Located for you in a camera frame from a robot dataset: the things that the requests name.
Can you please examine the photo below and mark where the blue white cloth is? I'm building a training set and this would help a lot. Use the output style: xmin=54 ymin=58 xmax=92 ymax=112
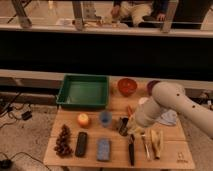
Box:
xmin=157 ymin=109 xmax=177 ymax=126

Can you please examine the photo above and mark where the green plastic tray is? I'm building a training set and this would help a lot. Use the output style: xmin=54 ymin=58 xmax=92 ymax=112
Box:
xmin=56 ymin=75 xmax=109 ymax=109

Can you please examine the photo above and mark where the blue cup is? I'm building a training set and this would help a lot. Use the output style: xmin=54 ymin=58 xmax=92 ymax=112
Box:
xmin=99 ymin=111 xmax=112 ymax=127

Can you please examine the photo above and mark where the orange carrot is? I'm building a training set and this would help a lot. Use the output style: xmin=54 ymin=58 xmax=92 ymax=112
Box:
xmin=126 ymin=106 xmax=133 ymax=117

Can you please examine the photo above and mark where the person in background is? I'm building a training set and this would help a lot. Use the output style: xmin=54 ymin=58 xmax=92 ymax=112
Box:
xmin=111 ymin=0 xmax=169 ymax=27

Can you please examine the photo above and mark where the small dark cup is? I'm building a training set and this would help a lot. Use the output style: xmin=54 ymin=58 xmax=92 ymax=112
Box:
xmin=117 ymin=118 xmax=128 ymax=136

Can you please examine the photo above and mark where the white lidded container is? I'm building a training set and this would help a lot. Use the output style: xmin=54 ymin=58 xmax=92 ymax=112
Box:
xmin=138 ymin=97 xmax=148 ymax=105

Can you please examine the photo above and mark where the yellow red apple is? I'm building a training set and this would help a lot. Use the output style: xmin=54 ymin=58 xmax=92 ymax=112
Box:
xmin=77 ymin=113 xmax=90 ymax=127

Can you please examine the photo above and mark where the bunch of dark grapes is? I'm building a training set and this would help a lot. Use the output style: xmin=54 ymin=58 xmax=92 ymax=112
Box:
xmin=54 ymin=125 xmax=73 ymax=157

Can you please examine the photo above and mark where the black remote control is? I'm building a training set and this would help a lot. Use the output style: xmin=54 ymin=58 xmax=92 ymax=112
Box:
xmin=75 ymin=132 xmax=88 ymax=157

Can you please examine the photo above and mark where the orange bowl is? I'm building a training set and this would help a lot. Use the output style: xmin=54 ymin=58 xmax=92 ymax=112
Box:
xmin=117 ymin=78 xmax=137 ymax=97

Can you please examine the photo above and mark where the yellow banana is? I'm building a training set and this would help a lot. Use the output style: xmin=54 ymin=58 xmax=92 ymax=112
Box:
xmin=151 ymin=130 xmax=163 ymax=159

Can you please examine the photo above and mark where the purple bowl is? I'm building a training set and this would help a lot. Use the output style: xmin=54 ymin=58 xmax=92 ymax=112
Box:
xmin=147 ymin=80 xmax=160 ymax=96

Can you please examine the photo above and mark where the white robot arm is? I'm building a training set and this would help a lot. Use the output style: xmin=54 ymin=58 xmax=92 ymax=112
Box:
xmin=127 ymin=81 xmax=213 ymax=139

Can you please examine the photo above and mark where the black power adapter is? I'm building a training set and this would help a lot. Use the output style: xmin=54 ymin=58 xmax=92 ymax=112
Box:
xmin=21 ymin=111 xmax=32 ymax=121

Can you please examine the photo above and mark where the blue sponge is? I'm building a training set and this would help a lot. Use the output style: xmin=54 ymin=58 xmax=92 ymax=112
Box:
xmin=97 ymin=138 xmax=110 ymax=162

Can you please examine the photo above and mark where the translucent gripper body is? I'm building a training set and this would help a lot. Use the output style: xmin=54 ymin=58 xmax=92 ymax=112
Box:
xmin=126 ymin=116 xmax=145 ymax=135

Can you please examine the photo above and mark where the black handled knife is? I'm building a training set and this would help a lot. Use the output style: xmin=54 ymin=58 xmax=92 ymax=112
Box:
xmin=128 ymin=134 xmax=135 ymax=166

